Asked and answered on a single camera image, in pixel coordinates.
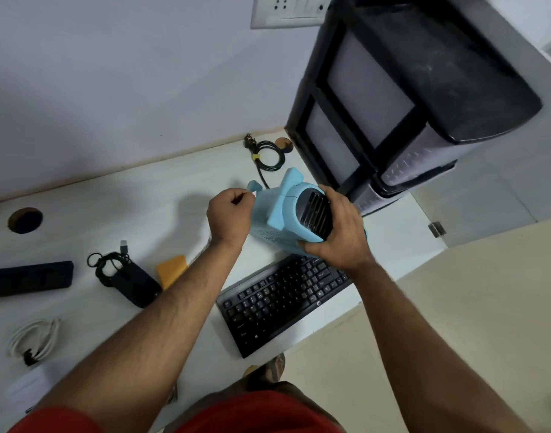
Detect white paper sheet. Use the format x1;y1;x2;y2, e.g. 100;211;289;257
6;365;65;413

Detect coiled black power cable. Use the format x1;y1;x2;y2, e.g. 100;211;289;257
243;134;288;190

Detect black power strip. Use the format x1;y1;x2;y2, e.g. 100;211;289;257
0;261;74;299

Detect person's foot in sandal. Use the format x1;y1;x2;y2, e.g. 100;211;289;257
243;353;286;389

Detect light blue mini air cooler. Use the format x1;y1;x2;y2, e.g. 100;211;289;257
247;167;369;258

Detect coiled white cable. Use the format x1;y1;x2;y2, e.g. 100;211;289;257
7;318;61;367

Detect red shorts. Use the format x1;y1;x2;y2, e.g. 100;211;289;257
8;381;344;433

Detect person's right hand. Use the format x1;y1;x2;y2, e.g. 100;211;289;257
297;185;374;273

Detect black computer keyboard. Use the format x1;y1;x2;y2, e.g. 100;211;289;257
215;254;354;359

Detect person's right forearm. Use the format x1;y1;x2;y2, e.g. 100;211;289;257
347;259;534;433

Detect white wall socket panel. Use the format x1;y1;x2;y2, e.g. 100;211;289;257
250;0;335;30

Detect person's left hand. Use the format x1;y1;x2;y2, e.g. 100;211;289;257
206;188;256;249

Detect large black tower air cooler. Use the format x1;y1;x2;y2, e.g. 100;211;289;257
285;0;543;218

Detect person's left forearm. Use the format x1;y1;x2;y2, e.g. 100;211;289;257
31;241;250;433

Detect orange sticky note pad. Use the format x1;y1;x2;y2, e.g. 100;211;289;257
156;254;188;290

